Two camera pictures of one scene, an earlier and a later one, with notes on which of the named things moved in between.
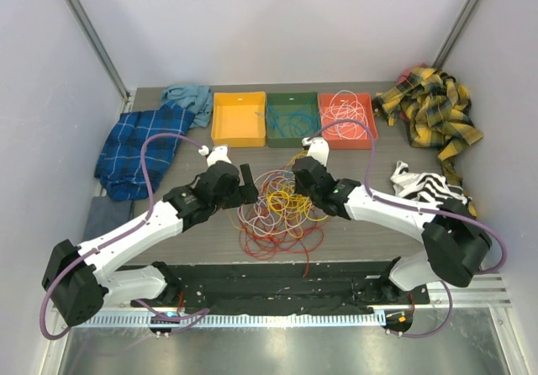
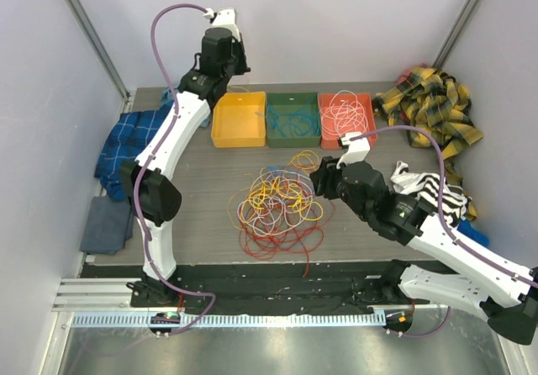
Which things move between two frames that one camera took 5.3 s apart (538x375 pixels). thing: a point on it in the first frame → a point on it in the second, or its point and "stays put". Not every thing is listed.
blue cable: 311,114 stays put
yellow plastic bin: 239,118 stays put
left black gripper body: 231,200 → 238,65
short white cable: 350,110 stays put
